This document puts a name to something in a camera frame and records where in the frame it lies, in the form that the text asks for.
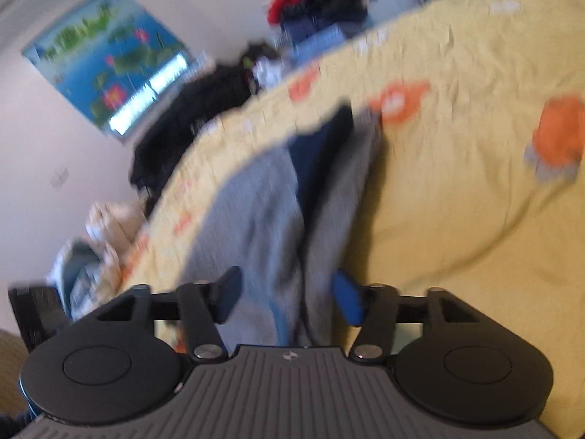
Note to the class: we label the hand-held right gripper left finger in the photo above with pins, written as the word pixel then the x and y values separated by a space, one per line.
pixel 228 295

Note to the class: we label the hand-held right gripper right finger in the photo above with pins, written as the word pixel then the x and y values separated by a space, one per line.
pixel 349 299

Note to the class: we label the navy and grey sweater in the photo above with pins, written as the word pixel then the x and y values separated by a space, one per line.
pixel 256 219

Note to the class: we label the pale blue cloth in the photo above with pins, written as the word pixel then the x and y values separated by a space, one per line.
pixel 82 279

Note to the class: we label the cream cloth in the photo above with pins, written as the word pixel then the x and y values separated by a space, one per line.
pixel 114 228

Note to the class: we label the yellow printed bedsheet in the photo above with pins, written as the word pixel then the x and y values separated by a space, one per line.
pixel 457 192

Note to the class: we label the black padded jacket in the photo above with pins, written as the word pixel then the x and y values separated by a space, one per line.
pixel 192 114

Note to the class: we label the white plastic bag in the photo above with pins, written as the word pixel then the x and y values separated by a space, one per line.
pixel 267 71

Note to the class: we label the light blue quilted blanket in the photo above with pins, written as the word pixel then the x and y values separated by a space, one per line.
pixel 320 39

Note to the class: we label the lotus print roller blind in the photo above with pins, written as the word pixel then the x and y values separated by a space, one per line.
pixel 91 50

